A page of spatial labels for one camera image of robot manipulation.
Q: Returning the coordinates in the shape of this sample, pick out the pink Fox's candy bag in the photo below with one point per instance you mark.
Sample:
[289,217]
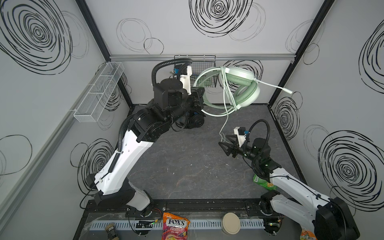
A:
[175,227]

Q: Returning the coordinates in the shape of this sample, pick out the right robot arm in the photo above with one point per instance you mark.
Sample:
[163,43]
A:
[327,218]

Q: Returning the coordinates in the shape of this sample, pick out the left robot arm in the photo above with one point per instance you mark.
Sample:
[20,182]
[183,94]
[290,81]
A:
[174,99]

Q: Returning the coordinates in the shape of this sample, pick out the aluminium wall rail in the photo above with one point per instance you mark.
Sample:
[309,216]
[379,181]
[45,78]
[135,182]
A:
[219,57]

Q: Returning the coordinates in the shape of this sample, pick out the mint green headphones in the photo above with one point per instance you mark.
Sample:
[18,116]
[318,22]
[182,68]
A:
[240,89]

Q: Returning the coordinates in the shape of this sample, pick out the orange snack bag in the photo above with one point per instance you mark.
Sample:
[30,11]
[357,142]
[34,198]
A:
[307,235]

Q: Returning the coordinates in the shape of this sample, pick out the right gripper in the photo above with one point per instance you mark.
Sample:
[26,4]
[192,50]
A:
[236,147]

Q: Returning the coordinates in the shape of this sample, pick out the green snack bag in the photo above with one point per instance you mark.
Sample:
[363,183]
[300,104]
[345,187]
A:
[263,183]

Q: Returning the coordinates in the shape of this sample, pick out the black wire basket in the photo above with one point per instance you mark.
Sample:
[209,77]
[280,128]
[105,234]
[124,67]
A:
[200,64]

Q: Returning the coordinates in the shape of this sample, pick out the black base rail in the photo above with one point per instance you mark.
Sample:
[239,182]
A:
[250,207]

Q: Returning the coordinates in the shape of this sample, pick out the round beige lid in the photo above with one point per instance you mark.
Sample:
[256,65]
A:
[231,224]

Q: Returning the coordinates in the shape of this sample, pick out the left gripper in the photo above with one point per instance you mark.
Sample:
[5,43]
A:
[197,98]

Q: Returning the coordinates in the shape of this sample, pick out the black blue headphones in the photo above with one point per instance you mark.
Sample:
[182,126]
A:
[195,120]

